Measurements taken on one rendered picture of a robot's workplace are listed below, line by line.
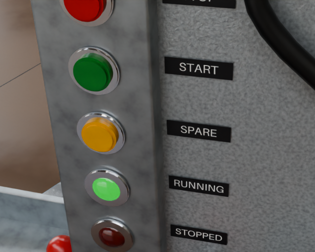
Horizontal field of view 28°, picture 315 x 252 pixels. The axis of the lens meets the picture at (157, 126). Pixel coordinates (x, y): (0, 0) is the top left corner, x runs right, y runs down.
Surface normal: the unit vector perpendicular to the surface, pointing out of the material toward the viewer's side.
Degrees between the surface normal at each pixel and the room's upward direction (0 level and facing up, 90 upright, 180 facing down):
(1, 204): 90
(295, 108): 90
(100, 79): 90
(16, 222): 2
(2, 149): 0
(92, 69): 90
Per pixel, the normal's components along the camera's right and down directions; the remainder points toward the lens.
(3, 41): -0.04, -0.82
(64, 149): -0.26, 0.56
